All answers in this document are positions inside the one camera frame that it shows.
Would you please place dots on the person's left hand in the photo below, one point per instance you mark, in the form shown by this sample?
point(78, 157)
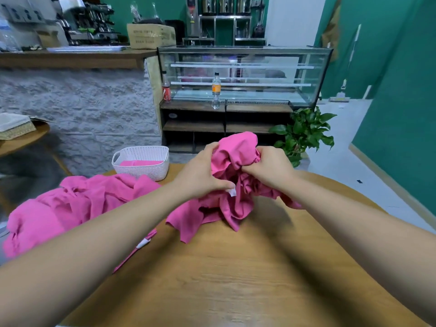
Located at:
point(197, 173)

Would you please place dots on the person's right hand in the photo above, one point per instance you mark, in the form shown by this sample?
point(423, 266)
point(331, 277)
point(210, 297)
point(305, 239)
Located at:
point(272, 168)

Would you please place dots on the pink towel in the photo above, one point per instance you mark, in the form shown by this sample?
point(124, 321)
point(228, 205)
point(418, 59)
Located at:
point(228, 201)
point(140, 162)

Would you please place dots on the white woven plastic basket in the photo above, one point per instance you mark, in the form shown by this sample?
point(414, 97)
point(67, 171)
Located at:
point(153, 172)

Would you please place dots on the pile of pink cloths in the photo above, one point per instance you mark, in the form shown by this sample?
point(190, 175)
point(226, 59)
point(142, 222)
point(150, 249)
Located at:
point(68, 207)

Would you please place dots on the person's left forearm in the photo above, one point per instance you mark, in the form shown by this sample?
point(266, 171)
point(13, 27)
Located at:
point(82, 255)

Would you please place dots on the person's right forearm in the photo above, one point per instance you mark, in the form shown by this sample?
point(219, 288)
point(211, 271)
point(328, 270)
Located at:
point(368, 235)

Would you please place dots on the green potted plant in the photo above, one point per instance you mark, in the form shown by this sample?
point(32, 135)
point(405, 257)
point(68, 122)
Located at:
point(303, 132)

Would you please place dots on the clear bottle with orange label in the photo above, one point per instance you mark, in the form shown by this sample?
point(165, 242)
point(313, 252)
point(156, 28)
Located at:
point(216, 88)

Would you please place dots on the red label cola bottle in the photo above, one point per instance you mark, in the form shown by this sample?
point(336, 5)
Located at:
point(166, 92)

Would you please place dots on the white mop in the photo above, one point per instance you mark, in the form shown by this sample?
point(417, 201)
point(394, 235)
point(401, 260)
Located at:
point(338, 98)

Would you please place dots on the glass display case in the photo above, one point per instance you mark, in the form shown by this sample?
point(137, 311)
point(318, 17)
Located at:
point(245, 75)

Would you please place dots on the metal urn stand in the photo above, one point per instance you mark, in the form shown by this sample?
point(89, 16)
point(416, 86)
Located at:
point(225, 41)

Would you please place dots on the cardboard box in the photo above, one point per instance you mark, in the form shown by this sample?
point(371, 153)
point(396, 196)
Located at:
point(151, 36)

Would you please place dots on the white door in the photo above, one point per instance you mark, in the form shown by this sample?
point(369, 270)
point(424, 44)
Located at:
point(296, 20)

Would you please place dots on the tall silver dispenser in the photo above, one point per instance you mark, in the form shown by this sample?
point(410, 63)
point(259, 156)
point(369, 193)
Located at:
point(191, 17)

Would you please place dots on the steel drink urn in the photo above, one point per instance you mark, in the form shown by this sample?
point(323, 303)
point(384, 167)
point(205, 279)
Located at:
point(208, 3)
point(225, 3)
point(243, 3)

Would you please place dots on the wooden bar counter top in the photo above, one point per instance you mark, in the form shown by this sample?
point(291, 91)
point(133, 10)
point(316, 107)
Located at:
point(75, 59)

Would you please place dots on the white flat tray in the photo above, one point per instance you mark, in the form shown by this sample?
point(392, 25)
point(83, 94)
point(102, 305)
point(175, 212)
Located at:
point(85, 48)

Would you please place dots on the small round wooden side table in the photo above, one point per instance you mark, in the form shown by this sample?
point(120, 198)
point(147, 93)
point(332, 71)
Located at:
point(20, 143)

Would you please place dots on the silver coffee machine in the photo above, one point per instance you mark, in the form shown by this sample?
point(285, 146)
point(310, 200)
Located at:
point(88, 23)

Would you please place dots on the small tan box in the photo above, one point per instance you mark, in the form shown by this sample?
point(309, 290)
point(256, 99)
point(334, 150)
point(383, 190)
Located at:
point(48, 39)

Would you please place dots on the gray wall socket strip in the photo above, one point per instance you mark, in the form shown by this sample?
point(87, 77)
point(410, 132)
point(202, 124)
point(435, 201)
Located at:
point(17, 13)

